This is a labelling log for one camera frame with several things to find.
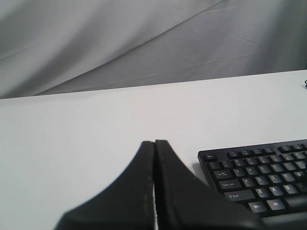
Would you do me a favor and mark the black acer keyboard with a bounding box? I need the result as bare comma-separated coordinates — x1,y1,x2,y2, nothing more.
198,139,307,217

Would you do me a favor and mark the grey backdrop cloth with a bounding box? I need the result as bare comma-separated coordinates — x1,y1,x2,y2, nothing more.
0,0,307,98

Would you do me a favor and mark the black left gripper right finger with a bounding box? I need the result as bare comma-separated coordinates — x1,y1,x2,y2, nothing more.
154,140,266,230

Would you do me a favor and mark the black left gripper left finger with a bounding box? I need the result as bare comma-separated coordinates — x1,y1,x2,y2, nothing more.
55,141,155,230

